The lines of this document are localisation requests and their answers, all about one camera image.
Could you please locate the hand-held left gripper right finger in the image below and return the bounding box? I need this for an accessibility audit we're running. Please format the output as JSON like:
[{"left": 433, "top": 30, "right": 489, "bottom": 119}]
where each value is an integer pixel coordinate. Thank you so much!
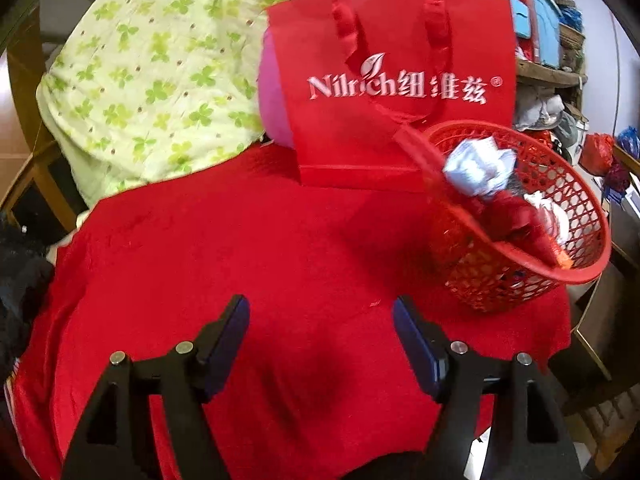
[{"left": 392, "top": 295, "right": 583, "bottom": 480}]

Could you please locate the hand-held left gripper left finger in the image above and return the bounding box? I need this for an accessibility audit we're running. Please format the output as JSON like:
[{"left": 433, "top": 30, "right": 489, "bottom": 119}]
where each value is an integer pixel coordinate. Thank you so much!
[{"left": 60, "top": 294, "right": 251, "bottom": 480}]

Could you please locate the red plastic mesh basket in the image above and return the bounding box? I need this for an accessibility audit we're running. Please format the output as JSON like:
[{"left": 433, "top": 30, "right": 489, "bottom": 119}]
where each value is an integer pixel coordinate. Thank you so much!
[{"left": 395, "top": 120, "right": 612, "bottom": 313}]

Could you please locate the red plastic bag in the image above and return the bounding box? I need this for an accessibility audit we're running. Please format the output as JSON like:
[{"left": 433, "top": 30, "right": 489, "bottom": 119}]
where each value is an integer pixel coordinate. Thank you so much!
[{"left": 470, "top": 195, "right": 563, "bottom": 267}]

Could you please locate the white tissue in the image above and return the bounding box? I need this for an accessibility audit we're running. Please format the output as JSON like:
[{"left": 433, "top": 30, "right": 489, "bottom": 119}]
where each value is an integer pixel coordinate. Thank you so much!
[
  {"left": 442, "top": 136, "right": 516, "bottom": 200},
  {"left": 525, "top": 191, "right": 571, "bottom": 248}
]

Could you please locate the red blanket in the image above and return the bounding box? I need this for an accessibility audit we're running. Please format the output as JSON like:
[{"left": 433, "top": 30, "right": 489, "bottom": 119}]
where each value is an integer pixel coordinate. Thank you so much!
[{"left": 7, "top": 142, "right": 573, "bottom": 480}]

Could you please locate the dark clothes pile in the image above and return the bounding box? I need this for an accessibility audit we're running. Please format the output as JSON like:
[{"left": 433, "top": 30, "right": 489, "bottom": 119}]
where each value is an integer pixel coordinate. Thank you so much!
[{"left": 0, "top": 220, "right": 56, "bottom": 376}]

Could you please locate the pink pillow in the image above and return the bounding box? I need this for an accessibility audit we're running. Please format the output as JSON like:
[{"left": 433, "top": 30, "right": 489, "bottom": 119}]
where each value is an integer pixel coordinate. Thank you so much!
[{"left": 256, "top": 27, "right": 297, "bottom": 150}]

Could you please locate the green clover print quilt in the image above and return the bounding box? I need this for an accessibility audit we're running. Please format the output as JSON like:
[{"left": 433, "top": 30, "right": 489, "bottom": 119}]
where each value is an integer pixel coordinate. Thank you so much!
[{"left": 36, "top": 0, "right": 416, "bottom": 208}]

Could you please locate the orange plastic bag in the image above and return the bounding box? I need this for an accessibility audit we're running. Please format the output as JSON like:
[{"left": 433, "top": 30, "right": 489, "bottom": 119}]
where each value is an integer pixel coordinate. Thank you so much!
[{"left": 580, "top": 132, "right": 615, "bottom": 176}]

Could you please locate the white sack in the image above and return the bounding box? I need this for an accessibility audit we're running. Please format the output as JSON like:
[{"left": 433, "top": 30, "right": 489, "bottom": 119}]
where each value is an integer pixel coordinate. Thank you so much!
[{"left": 515, "top": 87, "right": 581, "bottom": 133}]

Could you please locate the blue plastic bag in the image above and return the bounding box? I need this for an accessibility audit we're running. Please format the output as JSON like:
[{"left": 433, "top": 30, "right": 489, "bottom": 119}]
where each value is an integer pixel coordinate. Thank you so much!
[{"left": 617, "top": 126, "right": 640, "bottom": 158}]

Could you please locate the wooden table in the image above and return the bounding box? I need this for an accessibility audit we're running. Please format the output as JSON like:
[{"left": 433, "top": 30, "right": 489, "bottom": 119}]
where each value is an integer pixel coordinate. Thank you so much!
[{"left": 515, "top": 57, "right": 588, "bottom": 90}]

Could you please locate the red paper gift bag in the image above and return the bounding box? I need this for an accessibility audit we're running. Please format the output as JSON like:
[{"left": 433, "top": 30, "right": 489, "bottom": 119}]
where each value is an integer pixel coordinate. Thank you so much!
[{"left": 265, "top": 0, "right": 518, "bottom": 193}]

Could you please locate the woven wicker basket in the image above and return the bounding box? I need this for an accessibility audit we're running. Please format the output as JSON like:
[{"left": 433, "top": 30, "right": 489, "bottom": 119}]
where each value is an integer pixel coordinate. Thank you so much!
[{"left": 557, "top": 22, "right": 586, "bottom": 71}]

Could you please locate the wooden furniture frame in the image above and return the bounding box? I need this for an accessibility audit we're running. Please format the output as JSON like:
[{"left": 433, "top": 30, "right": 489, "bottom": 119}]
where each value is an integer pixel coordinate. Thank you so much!
[{"left": 547, "top": 240, "right": 640, "bottom": 461}]

